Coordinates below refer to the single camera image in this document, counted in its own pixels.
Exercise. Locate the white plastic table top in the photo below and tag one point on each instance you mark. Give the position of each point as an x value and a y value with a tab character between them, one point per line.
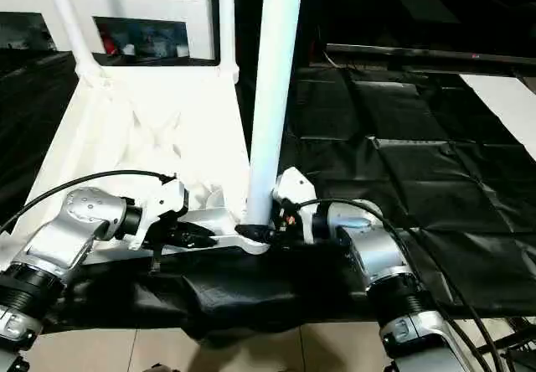
151	121

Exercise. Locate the black plastic mat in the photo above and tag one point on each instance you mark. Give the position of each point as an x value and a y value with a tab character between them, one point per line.
419	162

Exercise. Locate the red bottle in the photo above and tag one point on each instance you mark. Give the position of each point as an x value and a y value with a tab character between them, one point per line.
107	49

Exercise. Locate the black bar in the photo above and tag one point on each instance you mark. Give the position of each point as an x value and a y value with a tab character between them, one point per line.
427	54

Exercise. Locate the white cabinet with glass doors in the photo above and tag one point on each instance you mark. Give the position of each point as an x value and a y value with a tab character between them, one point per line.
134	3

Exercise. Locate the black stand foot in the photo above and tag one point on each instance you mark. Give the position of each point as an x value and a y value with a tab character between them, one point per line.
517	343

